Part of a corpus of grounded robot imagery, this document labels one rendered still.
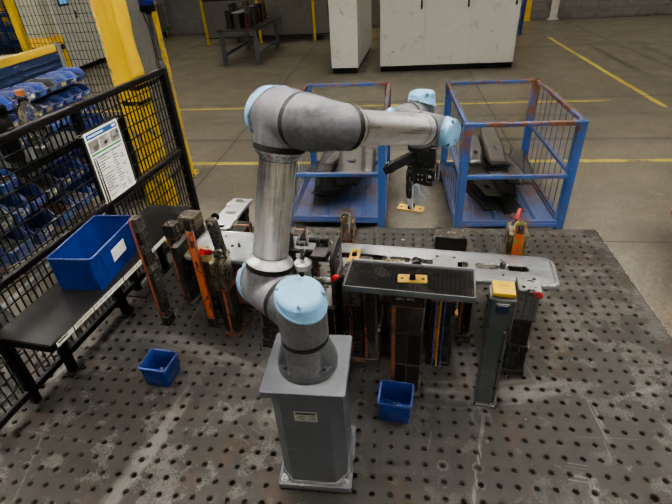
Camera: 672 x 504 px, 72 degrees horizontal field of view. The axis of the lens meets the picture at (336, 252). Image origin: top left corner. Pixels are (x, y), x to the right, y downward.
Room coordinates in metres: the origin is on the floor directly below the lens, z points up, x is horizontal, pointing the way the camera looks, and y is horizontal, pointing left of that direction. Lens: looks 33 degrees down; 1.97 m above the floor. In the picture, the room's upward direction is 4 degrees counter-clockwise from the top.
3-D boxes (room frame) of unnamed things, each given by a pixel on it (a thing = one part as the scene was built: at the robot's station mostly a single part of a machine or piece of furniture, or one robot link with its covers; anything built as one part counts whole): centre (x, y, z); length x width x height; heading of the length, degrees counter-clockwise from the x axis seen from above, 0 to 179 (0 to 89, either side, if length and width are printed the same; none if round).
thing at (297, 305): (0.84, 0.09, 1.27); 0.13 x 0.12 x 0.14; 41
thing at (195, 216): (1.77, 0.61, 0.88); 0.08 x 0.08 x 0.36; 75
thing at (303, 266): (1.29, 0.08, 0.94); 0.18 x 0.13 x 0.49; 75
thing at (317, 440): (0.84, 0.09, 0.90); 0.21 x 0.21 x 0.40; 82
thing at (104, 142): (1.81, 0.89, 1.30); 0.23 x 0.02 x 0.31; 165
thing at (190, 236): (1.45, 0.52, 0.95); 0.03 x 0.01 x 0.50; 75
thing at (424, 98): (1.31, -0.26, 1.57); 0.09 x 0.08 x 0.11; 131
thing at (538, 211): (3.60, -1.39, 0.47); 1.20 x 0.80 x 0.95; 173
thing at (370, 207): (3.84, -0.11, 0.47); 1.20 x 0.80 x 0.95; 171
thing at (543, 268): (1.46, -0.09, 1.00); 1.38 x 0.22 x 0.02; 75
